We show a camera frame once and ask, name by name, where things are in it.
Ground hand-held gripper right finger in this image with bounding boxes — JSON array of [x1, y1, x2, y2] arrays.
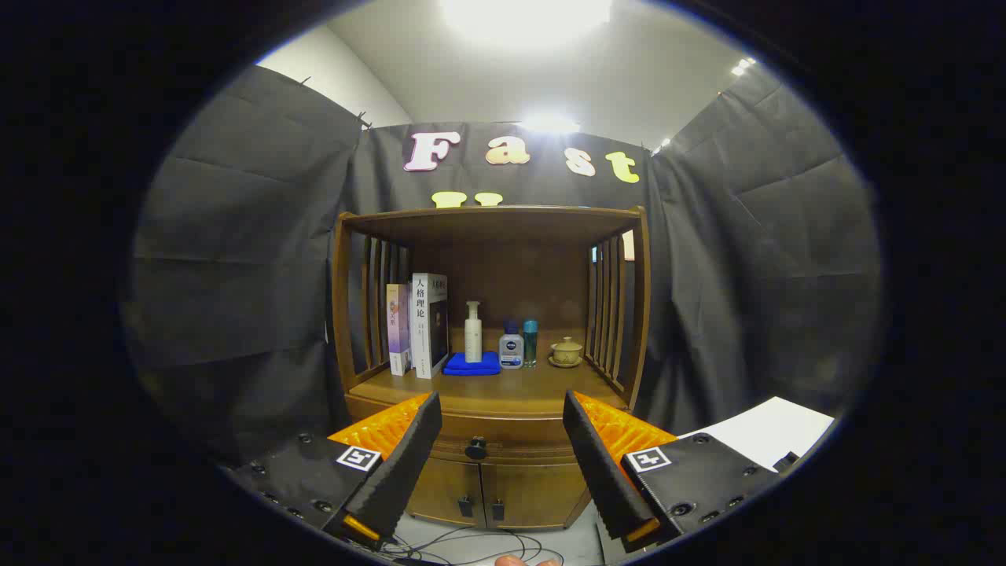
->
[[562, 390, 787, 551]]

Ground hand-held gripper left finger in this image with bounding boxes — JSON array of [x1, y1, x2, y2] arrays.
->
[[224, 391, 443, 551]]

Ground brown wooden drawer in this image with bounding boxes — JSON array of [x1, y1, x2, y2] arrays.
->
[[346, 393, 631, 466]]

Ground wooden cabinet door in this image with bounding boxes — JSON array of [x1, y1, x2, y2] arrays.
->
[[479, 461, 592, 531], [407, 458, 483, 527]]

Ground wooden countertop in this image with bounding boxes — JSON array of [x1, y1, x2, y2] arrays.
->
[[350, 358, 630, 417]]

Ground brown wooden cabinet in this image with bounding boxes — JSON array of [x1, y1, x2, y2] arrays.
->
[[329, 204, 652, 531]]

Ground blue folded cloth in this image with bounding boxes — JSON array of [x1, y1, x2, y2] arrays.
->
[[442, 351, 502, 377]]

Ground beige lidded teacup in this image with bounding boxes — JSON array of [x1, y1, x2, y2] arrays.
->
[[549, 336, 584, 369]]

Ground purple book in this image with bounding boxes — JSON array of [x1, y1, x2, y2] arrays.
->
[[386, 284, 412, 377]]

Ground white book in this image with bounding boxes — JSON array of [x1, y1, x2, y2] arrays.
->
[[410, 272, 450, 380]]

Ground white bottle with blue cap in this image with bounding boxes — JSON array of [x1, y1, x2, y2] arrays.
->
[[499, 321, 525, 370]]

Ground white pump bottle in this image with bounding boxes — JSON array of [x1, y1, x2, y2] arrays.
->
[[464, 300, 483, 364]]

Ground black backdrop cloth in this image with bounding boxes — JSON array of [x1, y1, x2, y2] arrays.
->
[[126, 64, 885, 465]]

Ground ceiling light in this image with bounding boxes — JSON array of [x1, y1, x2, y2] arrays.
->
[[440, 0, 614, 50]]

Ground tangle of black cables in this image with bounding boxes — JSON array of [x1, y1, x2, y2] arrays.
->
[[385, 528, 551, 565]]

